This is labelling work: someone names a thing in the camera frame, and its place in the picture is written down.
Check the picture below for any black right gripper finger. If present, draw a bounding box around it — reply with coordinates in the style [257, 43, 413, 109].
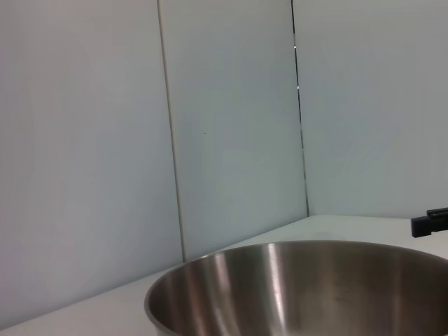
[411, 206, 448, 238]

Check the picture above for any stainless steel mixing bowl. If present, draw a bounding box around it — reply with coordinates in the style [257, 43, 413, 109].
[144, 240, 448, 336]

